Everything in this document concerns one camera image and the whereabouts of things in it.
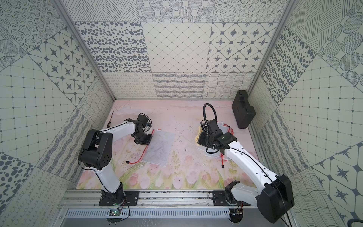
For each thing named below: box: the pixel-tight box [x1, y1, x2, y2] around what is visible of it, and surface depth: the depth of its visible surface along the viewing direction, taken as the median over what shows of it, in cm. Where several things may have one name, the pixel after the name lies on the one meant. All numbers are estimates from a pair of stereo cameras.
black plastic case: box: [231, 90, 257, 130], surface depth 99 cm
